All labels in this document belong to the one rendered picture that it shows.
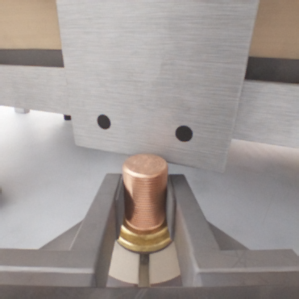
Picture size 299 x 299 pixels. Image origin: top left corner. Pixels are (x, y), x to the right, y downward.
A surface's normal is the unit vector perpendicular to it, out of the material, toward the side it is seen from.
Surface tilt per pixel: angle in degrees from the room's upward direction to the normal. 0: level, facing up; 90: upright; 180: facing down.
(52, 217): 180
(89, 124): 90
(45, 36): 90
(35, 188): 180
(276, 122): 90
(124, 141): 90
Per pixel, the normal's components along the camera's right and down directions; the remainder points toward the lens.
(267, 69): -0.33, 0.42
